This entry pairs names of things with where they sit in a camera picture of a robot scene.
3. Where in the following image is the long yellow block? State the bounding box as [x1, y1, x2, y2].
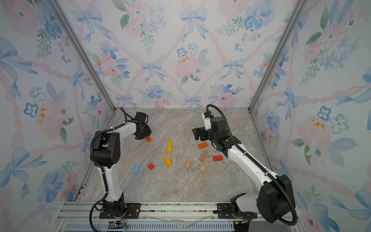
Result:
[167, 140, 173, 153]

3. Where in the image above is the small red block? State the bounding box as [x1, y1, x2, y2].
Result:
[148, 163, 155, 170]

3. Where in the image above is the light blue block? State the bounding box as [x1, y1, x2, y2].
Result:
[133, 164, 141, 175]

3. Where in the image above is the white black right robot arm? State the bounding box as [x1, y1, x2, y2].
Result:
[192, 117, 298, 226]

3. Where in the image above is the orange rectangular block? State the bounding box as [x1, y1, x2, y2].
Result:
[198, 142, 208, 149]

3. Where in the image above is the tilted natural wood block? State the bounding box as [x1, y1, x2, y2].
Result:
[200, 151, 208, 162]

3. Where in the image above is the red rectangular block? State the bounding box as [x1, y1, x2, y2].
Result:
[213, 155, 223, 161]

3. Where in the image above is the short yellow block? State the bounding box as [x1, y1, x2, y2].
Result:
[164, 157, 173, 167]

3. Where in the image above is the long natural wood block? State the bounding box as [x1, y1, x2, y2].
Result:
[185, 157, 193, 169]

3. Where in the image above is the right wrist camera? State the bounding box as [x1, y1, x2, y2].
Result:
[203, 112, 211, 131]

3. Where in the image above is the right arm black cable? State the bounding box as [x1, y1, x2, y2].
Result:
[205, 104, 298, 226]

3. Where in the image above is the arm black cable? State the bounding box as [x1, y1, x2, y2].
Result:
[88, 107, 146, 232]
[205, 104, 298, 226]

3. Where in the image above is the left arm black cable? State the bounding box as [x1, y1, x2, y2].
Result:
[88, 107, 146, 232]

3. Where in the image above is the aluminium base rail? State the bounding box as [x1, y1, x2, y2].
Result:
[52, 202, 303, 232]

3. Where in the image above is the aluminium corner post left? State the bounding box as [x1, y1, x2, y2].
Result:
[46, 1, 115, 111]

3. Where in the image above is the aluminium corner post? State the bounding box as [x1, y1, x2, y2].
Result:
[248, 0, 308, 113]
[46, 1, 115, 111]

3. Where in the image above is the aluminium corner post right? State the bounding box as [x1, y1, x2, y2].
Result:
[248, 0, 308, 113]

